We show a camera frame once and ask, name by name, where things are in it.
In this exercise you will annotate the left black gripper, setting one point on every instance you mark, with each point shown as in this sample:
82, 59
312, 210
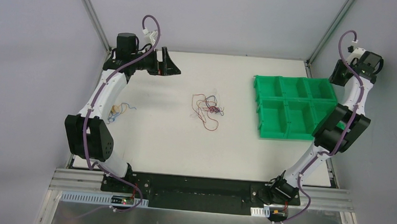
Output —
161, 63

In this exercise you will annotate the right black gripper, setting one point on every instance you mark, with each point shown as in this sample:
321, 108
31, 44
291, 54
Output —
338, 75

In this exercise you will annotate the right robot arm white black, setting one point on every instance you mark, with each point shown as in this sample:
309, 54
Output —
339, 129

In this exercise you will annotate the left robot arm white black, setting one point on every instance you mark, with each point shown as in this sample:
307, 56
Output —
87, 132

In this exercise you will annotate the green divided plastic bin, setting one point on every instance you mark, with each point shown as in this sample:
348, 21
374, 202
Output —
290, 108

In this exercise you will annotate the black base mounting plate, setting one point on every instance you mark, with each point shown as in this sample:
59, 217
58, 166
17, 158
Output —
200, 194

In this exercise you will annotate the left control circuit board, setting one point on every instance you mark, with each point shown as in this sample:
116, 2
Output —
122, 200

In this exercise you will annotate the control circuit board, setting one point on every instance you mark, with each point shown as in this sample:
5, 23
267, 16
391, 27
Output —
278, 213
122, 200

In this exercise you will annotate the right control circuit board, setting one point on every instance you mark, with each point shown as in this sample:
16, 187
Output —
278, 213

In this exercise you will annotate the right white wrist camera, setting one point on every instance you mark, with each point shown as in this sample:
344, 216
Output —
355, 52

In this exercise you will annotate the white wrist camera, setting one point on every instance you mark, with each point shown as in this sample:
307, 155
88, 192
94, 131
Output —
355, 52
150, 36

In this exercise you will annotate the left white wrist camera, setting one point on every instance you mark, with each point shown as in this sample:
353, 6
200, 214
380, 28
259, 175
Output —
150, 36

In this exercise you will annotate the aluminium frame rail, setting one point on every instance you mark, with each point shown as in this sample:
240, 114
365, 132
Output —
77, 180

